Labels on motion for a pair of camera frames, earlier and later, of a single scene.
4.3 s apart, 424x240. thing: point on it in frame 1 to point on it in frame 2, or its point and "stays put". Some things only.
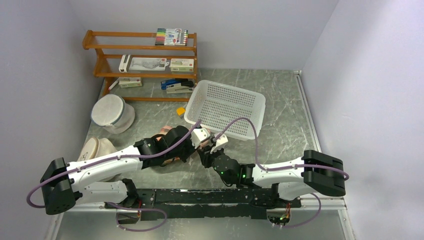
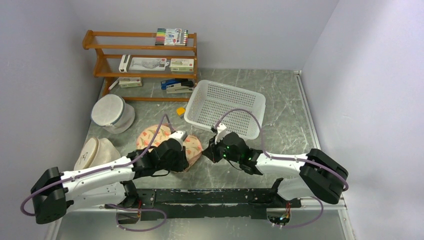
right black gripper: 205,155 to 211,151
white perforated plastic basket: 216,105 stays put
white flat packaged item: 149,64 stays put
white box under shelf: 129,82 stays put
